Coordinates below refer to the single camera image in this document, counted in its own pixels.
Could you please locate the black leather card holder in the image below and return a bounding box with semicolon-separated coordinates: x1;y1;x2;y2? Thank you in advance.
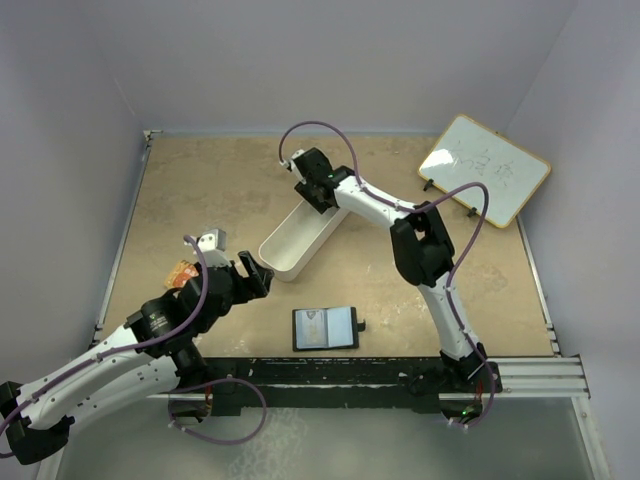
292;306;367;352

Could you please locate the credit card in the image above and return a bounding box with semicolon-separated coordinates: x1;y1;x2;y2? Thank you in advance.
294;309;327;350

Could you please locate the orange spiral notepad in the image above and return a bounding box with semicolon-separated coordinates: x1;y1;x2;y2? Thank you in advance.
164;260;199;290

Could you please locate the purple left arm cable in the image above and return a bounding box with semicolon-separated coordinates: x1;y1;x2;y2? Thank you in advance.
0;234;209;459

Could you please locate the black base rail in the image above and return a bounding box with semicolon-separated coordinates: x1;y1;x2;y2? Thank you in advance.
169;357;502;416

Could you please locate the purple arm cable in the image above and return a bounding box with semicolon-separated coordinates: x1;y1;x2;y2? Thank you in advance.
277;119;497;426
0;234;209;459

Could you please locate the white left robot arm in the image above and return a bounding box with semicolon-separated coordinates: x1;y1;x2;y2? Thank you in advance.
1;251;274;465

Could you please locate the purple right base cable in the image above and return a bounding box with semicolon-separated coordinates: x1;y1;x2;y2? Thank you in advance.
447;404;496;432

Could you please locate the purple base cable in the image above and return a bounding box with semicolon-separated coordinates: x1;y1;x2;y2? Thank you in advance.
447;404;496;432
167;375;268;444

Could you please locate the small whiteboard yellow frame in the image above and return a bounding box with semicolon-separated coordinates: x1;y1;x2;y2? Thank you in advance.
418;114;551;228

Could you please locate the white plastic card tray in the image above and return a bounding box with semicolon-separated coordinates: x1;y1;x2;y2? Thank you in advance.
259;200;348;282

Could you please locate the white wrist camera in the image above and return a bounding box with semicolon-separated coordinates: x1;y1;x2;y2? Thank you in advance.
183;228;231;268
279;149;305;178

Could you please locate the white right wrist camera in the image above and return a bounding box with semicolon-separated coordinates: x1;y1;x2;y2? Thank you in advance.
279;149;305;178

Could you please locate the aluminium frame rail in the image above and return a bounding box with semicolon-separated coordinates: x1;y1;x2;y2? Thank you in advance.
495;216;591;400

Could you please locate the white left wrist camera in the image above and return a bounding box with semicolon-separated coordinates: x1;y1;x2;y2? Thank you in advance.
183;228;231;268

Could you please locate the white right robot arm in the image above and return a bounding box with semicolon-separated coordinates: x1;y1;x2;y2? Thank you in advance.
280;148;486;391

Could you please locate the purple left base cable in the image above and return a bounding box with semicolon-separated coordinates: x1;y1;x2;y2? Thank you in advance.
167;375;268;444

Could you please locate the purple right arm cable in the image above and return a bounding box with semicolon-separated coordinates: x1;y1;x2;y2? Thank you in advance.
277;119;497;426

